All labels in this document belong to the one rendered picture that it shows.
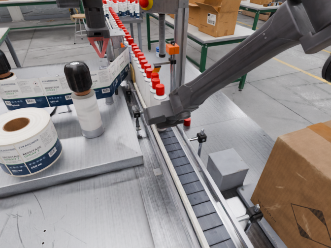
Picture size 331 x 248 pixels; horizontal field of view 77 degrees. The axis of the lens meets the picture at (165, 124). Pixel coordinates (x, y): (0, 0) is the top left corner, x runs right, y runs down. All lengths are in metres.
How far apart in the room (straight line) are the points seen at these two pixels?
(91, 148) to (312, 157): 0.70
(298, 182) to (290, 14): 0.35
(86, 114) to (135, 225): 0.43
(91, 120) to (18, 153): 0.26
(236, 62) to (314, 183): 0.30
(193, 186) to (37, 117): 0.58
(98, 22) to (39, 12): 7.78
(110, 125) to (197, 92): 0.52
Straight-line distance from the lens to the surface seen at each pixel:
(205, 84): 0.49
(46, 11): 8.46
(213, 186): 0.61
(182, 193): 0.64
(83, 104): 0.81
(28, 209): 0.83
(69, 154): 0.86
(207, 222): 0.65
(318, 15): 0.38
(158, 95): 0.79
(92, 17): 0.72
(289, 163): 0.57
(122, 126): 0.93
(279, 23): 0.40
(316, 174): 0.53
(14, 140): 0.77
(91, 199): 0.77
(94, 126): 0.87
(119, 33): 1.24
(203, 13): 2.75
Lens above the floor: 1.45
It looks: 38 degrees down
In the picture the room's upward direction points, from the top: straight up
